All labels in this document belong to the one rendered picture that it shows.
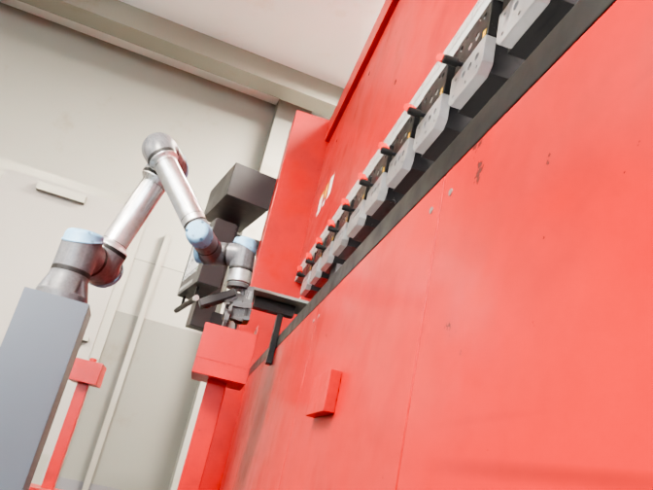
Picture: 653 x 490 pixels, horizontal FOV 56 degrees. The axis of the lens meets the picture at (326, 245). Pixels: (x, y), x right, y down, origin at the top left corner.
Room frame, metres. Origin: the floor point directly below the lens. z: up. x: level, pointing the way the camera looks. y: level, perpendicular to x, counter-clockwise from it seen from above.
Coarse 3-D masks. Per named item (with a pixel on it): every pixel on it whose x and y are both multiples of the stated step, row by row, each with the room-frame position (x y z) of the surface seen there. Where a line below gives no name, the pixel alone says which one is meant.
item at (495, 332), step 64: (640, 0) 0.33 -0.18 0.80; (576, 64) 0.41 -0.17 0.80; (640, 64) 0.33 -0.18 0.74; (512, 128) 0.51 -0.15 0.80; (576, 128) 0.40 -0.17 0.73; (640, 128) 0.33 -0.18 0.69; (448, 192) 0.66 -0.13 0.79; (512, 192) 0.49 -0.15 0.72; (576, 192) 0.39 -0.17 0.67; (640, 192) 0.33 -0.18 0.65; (384, 256) 0.90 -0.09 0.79; (448, 256) 0.63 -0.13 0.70; (512, 256) 0.48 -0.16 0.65; (576, 256) 0.39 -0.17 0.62; (640, 256) 0.32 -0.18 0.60; (320, 320) 1.35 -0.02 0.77; (384, 320) 0.84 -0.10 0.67; (448, 320) 0.60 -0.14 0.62; (512, 320) 0.47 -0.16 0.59; (576, 320) 0.38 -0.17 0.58; (640, 320) 0.32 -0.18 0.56; (256, 384) 2.46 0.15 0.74; (384, 384) 0.78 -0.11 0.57; (448, 384) 0.58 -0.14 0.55; (512, 384) 0.46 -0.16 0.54; (576, 384) 0.38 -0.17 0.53; (640, 384) 0.32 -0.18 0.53; (256, 448) 1.97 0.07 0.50; (320, 448) 1.08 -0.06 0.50; (384, 448) 0.74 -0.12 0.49; (448, 448) 0.56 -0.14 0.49; (512, 448) 0.45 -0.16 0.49; (576, 448) 0.38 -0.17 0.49; (640, 448) 0.32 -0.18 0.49
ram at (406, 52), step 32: (416, 0) 1.52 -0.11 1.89; (448, 0) 1.18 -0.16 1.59; (384, 32) 1.97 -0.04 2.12; (416, 32) 1.44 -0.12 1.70; (448, 32) 1.14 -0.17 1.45; (384, 64) 1.83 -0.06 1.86; (416, 64) 1.37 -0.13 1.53; (352, 96) 2.44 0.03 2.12; (384, 96) 1.71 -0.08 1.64; (352, 128) 2.23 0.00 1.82; (384, 128) 1.61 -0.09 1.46; (352, 160) 2.05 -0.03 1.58; (320, 192) 2.79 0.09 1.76; (320, 224) 2.53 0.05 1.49
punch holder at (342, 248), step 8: (352, 200) 1.88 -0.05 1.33; (344, 216) 1.95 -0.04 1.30; (344, 224) 1.92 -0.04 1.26; (344, 232) 1.88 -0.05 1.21; (336, 240) 1.98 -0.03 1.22; (344, 240) 1.89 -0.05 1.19; (352, 240) 1.89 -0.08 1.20; (336, 248) 1.95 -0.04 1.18; (344, 248) 1.92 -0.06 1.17; (352, 248) 1.91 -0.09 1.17; (344, 256) 2.00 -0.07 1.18
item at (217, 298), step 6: (216, 294) 1.84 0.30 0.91; (222, 294) 1.84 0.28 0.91; (228, 294) 1.85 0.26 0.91; (234, 294) 1.85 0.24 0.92; (198, 300) 1.84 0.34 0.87; (204, 300) 1.84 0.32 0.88; (210, 300) 1.84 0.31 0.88; (216, 300) 1.84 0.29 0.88; (222, 300) 1.86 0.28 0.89; (204, 306) 1.85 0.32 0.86; (210, 306) 1.88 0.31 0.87
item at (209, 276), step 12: (216, 228) 3.01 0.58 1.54; (228, 228) 3.03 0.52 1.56; (228, 240) 3.04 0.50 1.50; (204, 264) 3.01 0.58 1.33; (192, 276) 3.14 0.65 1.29; (204, 276) 3.01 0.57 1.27; (216, 276) 3.03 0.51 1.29; (180, 288) 3.37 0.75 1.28; (192, 288) 3.16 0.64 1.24; (204, 288) 3.11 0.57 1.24; (216, 288) 3.06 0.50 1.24
